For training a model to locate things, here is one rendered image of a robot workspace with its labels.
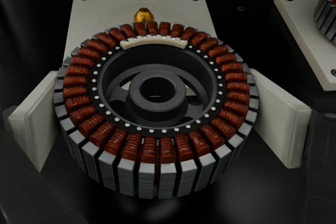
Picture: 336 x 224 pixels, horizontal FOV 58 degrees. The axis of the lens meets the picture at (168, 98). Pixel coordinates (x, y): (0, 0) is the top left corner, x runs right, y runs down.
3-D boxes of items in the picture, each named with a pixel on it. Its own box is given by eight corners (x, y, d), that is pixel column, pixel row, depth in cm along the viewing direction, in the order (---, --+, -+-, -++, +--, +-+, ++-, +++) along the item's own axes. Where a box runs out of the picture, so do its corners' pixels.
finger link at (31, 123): (36, 182, 13) (17, 183, 13) (67, 116, 19) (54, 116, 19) (26, 116, 12) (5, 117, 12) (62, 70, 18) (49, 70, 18)
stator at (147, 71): (267, 194, 16) (293, 160, 14) (52, 211, 15) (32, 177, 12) (221, 55, 24) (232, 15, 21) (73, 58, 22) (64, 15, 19)
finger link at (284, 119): (296, 108, 13) (313, 108, 13) (242, 68, 19) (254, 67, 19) (286, 169, 14) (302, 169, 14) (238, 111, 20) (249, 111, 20)
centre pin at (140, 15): (154, 39, 30) (155, 16, 28) (134, 39, 30) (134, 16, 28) (152, 27, 31) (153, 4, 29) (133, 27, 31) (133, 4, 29)
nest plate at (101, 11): (230, 94, 28) (233, 85, 27) (60, 100, 26) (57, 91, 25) (201, 1, 37) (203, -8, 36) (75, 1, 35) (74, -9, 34)
